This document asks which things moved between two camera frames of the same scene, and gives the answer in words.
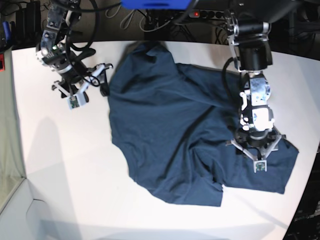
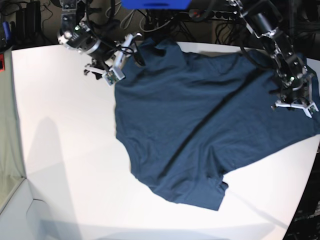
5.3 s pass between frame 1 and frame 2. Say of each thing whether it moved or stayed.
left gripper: moved
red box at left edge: stayed
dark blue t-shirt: moved
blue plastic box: stayed
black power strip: stayed
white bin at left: stayed
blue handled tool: stayed
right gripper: moved
